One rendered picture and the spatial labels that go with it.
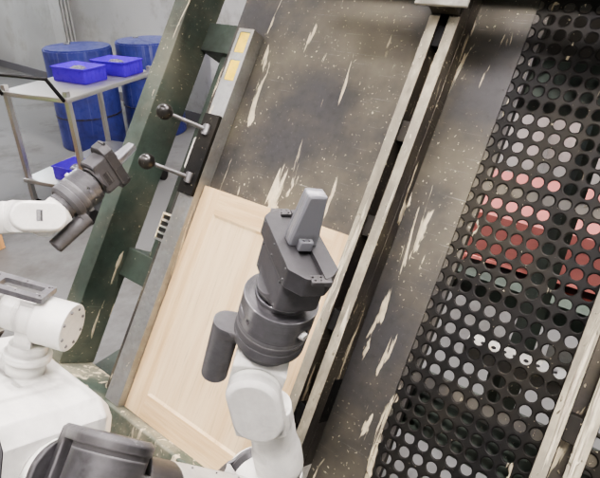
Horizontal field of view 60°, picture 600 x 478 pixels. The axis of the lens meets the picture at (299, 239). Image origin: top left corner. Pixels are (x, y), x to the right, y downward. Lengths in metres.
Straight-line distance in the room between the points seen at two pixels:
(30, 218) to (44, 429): 0.56
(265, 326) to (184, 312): 0.70
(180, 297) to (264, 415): 0.65
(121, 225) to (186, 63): 0.47
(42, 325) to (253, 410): 0.30
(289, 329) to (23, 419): 0.35
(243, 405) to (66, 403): 0.24
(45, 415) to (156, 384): 0.59
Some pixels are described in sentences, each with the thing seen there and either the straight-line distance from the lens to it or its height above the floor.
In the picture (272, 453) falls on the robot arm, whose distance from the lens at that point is 0.76.
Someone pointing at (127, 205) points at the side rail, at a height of 1.26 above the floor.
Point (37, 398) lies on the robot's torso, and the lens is 0.78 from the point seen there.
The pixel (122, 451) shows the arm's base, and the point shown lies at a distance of 0.65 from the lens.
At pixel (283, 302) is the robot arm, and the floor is 1.54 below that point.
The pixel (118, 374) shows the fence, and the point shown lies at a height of 0.96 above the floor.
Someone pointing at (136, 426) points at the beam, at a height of 0.91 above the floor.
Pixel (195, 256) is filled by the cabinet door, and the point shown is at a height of 1.22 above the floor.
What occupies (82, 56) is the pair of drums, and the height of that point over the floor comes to 0.95.
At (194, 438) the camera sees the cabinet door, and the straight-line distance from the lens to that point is 1.24.
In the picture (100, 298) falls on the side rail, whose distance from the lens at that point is 1.51.
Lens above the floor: 1.85
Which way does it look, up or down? 29 degrees down
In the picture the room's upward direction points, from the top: straight up
